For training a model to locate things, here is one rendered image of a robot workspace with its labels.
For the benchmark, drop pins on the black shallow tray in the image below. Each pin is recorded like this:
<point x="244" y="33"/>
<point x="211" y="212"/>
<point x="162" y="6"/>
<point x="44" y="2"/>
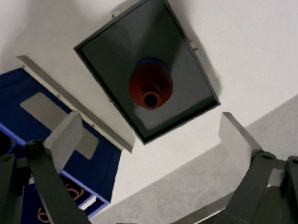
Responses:
<point x="149" y="28"/>

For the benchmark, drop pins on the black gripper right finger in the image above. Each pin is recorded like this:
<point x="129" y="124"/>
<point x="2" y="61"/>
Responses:
<point x="259" y="169"/>

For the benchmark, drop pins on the blue crate with dividers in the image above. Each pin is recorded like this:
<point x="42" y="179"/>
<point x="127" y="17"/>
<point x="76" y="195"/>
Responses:
<point x="29" y="111"/>

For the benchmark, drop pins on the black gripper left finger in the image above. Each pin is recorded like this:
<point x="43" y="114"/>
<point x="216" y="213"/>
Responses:
<point x="37" y="168"/>

